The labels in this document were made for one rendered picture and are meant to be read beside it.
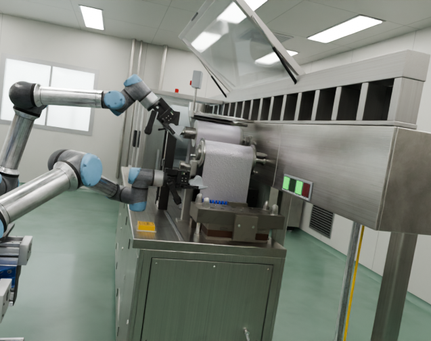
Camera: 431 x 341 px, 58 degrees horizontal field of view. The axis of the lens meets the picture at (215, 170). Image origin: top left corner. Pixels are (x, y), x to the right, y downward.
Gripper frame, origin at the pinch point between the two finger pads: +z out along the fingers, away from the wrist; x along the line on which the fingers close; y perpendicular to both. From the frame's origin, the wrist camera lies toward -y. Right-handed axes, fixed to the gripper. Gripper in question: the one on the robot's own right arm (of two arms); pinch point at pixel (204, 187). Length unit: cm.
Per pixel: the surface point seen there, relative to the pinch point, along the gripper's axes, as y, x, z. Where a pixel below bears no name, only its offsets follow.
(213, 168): 9.5, -0.2, 2.9
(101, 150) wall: -32, 556, -60
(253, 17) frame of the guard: 76, -15, 7
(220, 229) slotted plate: -14.7, -18.5, 5.2
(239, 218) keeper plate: -8.5, -22.0, 11.8
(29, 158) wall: -62, 556, -177
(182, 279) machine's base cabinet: -34.9, -25.7, -10.2
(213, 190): -0.7, -0.2, 4.4
